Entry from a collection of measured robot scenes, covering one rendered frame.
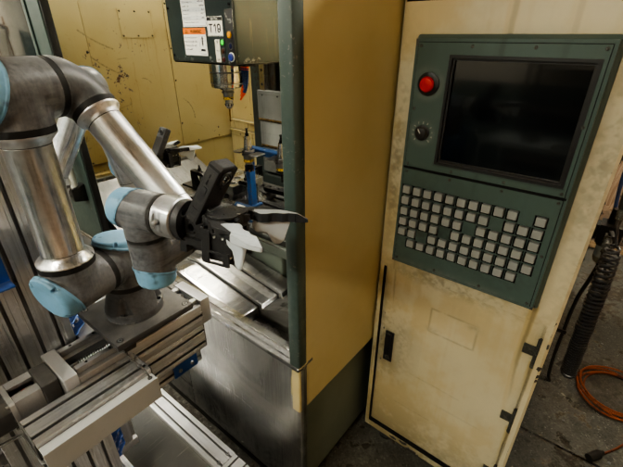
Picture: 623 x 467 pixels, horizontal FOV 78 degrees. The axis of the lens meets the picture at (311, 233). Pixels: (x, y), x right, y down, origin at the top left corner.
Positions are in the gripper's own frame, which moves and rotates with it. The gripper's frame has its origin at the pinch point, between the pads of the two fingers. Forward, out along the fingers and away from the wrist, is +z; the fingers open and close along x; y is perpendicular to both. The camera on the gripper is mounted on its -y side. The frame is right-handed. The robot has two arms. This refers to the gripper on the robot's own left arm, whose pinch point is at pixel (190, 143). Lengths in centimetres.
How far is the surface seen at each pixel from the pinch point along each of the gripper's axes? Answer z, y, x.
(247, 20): 22, -47, 17
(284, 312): -10, 56, 61
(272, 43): 35, -39, 18
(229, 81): 32.0, -22.1, -8.0
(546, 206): 7, -4, 136
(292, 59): -34, -37, 88
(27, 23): -31, -46, -51
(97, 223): -31, 38, -38
